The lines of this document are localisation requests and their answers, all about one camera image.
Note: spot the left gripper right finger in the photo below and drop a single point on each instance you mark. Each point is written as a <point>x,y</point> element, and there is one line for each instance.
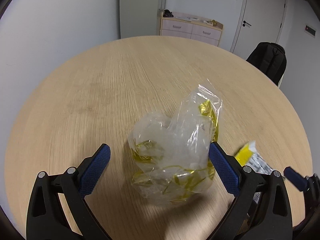
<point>260,209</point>

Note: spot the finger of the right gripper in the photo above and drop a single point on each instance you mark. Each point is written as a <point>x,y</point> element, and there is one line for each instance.
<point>295,178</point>

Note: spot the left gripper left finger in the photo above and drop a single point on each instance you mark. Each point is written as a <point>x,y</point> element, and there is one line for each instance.
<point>46,218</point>

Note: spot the yellow silver snack wrapper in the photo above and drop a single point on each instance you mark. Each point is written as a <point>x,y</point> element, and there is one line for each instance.
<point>249,156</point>

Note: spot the clear bag with gold ribbon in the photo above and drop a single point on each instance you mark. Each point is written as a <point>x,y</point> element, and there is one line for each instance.
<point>172,152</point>

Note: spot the white chair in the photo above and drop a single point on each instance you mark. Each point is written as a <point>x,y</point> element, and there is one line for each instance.
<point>280,81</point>

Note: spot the black backpack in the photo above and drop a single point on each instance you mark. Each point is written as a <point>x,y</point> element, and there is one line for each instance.
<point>270,59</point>

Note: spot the white door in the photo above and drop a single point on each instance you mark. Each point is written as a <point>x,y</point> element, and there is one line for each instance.
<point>261,21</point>

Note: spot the tall grey cabinet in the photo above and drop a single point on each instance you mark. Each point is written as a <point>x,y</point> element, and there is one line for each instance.
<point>140,17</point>

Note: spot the wall switch panel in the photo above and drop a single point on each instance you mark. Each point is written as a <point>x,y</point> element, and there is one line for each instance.
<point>311,31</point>

